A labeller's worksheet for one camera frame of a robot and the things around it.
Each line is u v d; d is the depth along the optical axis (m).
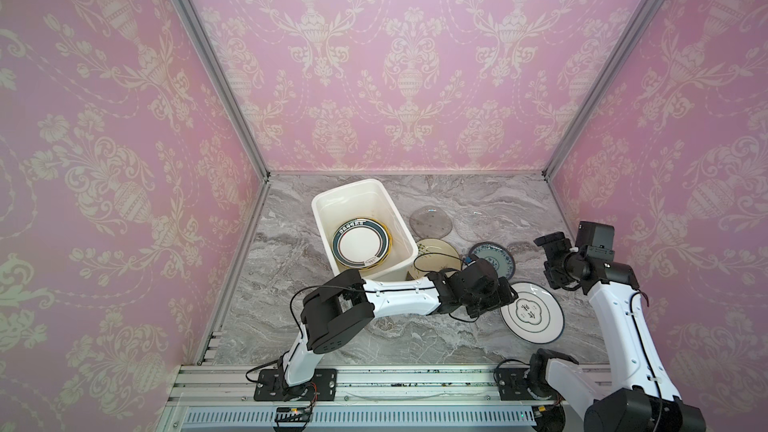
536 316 0.85
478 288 0.64
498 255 0.97
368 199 0.97
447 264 0.77
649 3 0.75
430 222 1.06
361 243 0.99
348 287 0.49
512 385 0.73
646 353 0.42
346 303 0.52
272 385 0.72
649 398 0.38
